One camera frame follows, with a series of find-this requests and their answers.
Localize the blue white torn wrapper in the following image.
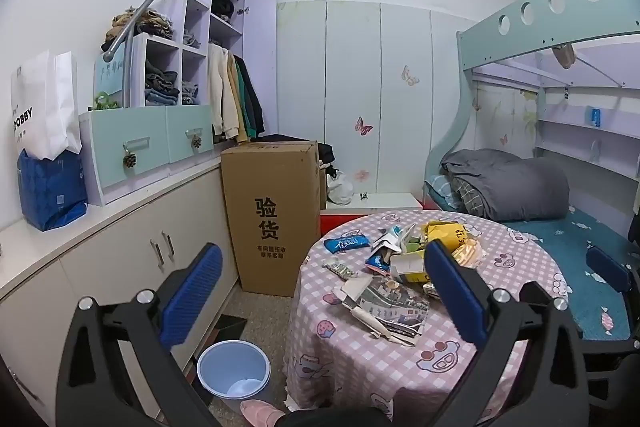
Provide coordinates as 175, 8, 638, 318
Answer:
365, 226, 416, 275

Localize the person's leg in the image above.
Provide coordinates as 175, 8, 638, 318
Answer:
272, 409, 391, 427

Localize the pink checked tablecloth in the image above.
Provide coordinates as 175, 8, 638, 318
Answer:
285, 208, 586, 427

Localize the grey quilt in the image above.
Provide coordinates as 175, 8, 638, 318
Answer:
440, 148, 570, 222

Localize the blue snack packet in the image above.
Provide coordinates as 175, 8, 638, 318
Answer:
324, 234, 370, 254

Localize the green hanging garment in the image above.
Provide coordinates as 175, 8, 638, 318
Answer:
235, 57, 257, 138

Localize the pink slipper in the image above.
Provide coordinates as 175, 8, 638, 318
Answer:
240, 399, 286, 427

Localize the small green brown packet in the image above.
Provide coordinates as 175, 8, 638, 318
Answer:
324, 259, 358, 280

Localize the cream hanging jacket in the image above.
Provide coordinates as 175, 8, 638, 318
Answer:
207, 43, 240, 140

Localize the large cardboard box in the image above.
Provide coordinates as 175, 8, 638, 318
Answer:
220, 140, 321, 298

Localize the large teal stair drawer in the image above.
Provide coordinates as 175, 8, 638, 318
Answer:
79, 106, 173, 206

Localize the white low cabinet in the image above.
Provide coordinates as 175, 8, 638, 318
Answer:
0, 152, 241, 427

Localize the printed paper sheet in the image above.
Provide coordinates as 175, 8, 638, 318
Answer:
334, 277, 431, 340

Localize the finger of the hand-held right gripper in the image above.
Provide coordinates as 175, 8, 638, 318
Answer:
585, 246, 640, 303
577, 329, 640, 403

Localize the pale blue plastic bin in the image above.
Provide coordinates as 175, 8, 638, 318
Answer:
196, 341, 272, 415

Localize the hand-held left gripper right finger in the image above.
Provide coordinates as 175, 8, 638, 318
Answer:
400, 239, 603, 427

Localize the white plastic bag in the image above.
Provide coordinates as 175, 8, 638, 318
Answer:
326, 170, 355, 205

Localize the yellow paper box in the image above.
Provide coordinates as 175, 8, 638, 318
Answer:
420, 220, 483, 268

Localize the white yellow carton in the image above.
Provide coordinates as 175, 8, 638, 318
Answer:
390, 252, 435, 285

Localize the black hanging jacket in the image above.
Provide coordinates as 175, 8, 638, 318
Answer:
235, 56, 266, 135

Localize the purple wardrobe door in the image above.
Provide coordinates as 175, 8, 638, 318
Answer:
243, 0, 278, 138

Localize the white wardrobe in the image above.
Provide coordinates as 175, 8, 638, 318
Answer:
275, 0, 463, 208

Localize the white paper bag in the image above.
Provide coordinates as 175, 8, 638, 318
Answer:
11, 49, 83, 162

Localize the purple white cubby shelf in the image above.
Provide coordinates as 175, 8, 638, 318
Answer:
127, 0, 248, 108

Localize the dark folded clothes stack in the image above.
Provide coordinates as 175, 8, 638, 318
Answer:
145, 71, 180, 105

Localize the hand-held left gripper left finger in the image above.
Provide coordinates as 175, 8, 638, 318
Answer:
55, 243, 223, 427

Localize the brown folded clothes pile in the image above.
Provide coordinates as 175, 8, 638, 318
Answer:
102, 8, 175, 52

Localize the small teal stair drawer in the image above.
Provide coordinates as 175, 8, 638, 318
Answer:
165, 104, 215, 164

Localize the beige wooden stick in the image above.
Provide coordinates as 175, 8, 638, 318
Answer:
341, 294, 418, 348

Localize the purple wall shelf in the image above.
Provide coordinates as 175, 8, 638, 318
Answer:
532, 82, 640, 182

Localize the light blue paper sign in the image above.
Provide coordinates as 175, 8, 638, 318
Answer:
95, 42, 132, 96

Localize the blue shopping bag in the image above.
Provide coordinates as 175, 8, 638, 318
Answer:
17, 148, 90, 233

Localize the teal bunk bed frame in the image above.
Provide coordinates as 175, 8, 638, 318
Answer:
424, 0, 640, 208

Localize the teal printed bedsheet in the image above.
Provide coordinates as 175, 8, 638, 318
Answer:
500, 204, 640, 343

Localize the red white low bench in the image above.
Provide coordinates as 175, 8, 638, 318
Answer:
320, 193, 425, 238

